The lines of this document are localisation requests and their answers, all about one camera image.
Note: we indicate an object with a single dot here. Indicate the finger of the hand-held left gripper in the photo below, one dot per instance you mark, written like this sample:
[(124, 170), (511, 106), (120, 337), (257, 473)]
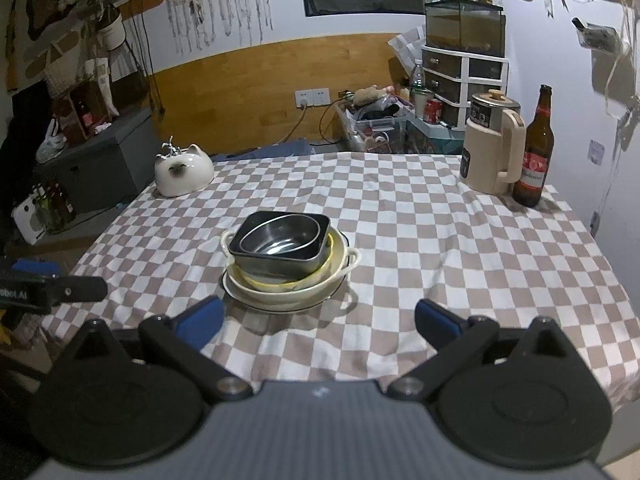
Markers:
[(37, 266), (80, 290)]

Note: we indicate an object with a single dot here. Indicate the clear lidded storage box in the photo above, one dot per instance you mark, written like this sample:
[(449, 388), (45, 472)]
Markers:
[(435, 140)]

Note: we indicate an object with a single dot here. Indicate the wooden feather wall decoration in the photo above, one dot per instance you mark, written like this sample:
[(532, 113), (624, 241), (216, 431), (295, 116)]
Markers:
[(140, 2)]

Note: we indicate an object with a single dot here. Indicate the blue cloth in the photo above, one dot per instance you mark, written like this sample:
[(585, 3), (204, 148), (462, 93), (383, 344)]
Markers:
[(280, 149)]

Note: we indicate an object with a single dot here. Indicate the white leaf print plate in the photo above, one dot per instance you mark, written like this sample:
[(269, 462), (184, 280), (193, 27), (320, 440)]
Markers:
[(280, 305)]

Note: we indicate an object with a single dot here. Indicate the plastic water bottle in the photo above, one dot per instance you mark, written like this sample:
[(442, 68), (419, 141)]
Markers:
[(417, 80)]

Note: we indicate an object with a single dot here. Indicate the small silver metal figurine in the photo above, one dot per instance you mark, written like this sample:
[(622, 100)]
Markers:
[(170, 149)]

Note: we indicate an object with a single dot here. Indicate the dark hanging object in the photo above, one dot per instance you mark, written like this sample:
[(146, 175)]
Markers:
[(631, 120)]

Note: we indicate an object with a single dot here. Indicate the red soda can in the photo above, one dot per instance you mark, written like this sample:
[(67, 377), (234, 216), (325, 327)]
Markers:
[(433, 110)]

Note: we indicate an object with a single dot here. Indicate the white wall plate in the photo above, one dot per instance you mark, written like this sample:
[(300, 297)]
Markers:
[(597, 152)]

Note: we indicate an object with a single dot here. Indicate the round steel bowl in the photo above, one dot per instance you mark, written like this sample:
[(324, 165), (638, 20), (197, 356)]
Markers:
[(280, 240)]

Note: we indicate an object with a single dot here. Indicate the brown plush toy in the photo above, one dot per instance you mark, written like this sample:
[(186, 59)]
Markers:
[(367, 95)]

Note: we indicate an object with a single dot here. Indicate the checkered tablecloth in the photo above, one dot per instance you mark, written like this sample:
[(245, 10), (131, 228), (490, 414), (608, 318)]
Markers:
[(425, 260)]

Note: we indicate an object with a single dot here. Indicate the cream electric kettle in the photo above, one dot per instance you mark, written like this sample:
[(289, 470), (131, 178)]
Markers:
[(487, 160)]

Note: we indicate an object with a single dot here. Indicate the brown beer bottle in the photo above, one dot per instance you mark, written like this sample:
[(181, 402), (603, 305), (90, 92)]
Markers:
[(532, 145)]

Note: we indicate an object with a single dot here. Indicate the white wall socket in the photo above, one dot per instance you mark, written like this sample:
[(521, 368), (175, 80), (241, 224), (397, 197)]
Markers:
[(312, 97)]

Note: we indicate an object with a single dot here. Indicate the white drawer cabinet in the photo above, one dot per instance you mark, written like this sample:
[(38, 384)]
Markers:
[(450, 67)]

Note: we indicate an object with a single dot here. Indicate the white bag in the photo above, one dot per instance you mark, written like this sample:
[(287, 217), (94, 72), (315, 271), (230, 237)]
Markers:
[(52, 145)]

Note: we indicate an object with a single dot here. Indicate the white cat-shaped ceramic jar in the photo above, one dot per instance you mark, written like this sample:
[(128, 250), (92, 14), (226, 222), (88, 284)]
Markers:
[(185, 175)]

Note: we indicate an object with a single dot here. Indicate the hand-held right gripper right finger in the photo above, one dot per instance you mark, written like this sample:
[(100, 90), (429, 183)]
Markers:
[(437, 321)]

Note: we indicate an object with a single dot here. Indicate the carton of glass bottles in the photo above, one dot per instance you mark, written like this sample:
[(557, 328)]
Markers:
[(30, 220)]

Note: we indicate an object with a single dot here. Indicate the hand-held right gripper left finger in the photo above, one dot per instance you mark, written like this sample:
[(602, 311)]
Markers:
[(200, 322)]

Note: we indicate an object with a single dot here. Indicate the white hanging pot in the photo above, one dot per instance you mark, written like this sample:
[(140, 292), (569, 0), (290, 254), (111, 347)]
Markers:
[(112, 32)]

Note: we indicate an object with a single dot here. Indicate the clear wall organizer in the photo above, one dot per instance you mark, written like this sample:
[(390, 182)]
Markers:
[(600, 37)]

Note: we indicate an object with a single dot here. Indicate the glass fish tank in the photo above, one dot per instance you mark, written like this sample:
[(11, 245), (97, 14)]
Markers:
[(465, 27)]

